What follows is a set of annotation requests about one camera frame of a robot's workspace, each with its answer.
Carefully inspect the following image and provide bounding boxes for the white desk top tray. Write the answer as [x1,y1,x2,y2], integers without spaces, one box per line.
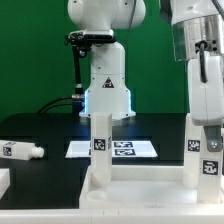
[79,165,224,210]

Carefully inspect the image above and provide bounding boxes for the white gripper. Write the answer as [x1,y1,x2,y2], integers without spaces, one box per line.
[188,56,224,152]

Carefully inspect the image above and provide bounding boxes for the white front rail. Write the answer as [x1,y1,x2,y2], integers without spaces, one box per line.
[0,209,224,224]

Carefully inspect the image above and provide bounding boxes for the black cables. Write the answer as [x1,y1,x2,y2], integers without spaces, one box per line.
[37,93,84,114]

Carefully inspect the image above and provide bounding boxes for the white block left edge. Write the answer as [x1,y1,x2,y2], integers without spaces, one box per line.
[0,169,10,199]

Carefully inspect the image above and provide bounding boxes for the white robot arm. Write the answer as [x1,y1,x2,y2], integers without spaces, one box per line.
[67,0,224,152]

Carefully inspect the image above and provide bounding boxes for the marker tag sheet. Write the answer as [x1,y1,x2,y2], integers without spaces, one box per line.
[65,141,157,158]

